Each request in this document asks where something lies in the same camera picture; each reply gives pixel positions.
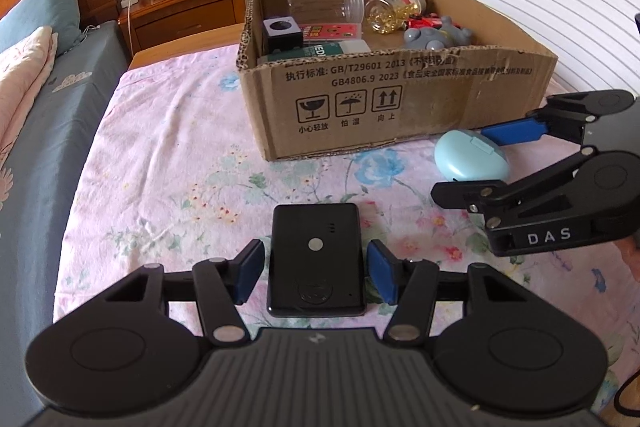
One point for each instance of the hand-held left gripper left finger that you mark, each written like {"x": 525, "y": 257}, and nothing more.
{"x": 248, "y": 269}

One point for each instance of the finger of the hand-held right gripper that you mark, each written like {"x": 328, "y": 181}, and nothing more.
{"x": 515, "y": 129}
{"x": 465, "y": 194}

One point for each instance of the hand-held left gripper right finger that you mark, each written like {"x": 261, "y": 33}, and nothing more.
{"x": 382, "y": 272}

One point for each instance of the mint green case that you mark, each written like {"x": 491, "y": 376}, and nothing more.
{"x": 465, "y": 154}

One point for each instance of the black device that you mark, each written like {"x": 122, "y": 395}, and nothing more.
{"x": 315, "y": 267}

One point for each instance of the cardboard box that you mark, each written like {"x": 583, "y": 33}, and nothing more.
{"x": 400, "y": 107}

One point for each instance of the grey elephant figurine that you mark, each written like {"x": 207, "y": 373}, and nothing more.
{"x": 430, "y": 39}

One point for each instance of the red toy train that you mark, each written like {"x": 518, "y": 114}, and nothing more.
{"x": 422, "y": 23}

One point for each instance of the yellow capsule bottle silver lid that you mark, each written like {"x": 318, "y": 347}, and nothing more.
{"x": 390, "y": 14}

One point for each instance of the green and white packet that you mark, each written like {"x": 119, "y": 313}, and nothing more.
{"x": 350, "y": 47}

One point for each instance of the black cube toy red buttons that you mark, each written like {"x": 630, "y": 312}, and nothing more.
{"x": 282, "y": 39}

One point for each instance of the pink floral bedsheet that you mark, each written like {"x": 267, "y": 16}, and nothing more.
{"x": 175, "y": 167}

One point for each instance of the red packet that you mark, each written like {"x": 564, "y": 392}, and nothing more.
{"x": 330, "y": 32}

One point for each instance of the clear plastic jar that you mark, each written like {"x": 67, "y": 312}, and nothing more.
{"x": 320, "y": 4}

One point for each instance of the blue bedsheet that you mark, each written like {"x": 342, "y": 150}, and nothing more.
{"x": 60, "y": 132}

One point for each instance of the wooden nightstand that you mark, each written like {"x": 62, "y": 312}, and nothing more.
{"x": 190, "y": 14}

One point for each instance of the pink floral pillow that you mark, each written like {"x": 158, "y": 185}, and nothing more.
{"x": 25, "y": 77}

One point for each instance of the blue pillow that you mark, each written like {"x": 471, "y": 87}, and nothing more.
{"x": 45, "y": 7}

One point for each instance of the wooden bed frame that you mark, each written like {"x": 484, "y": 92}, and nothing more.
{"x": 165, "y": 57}

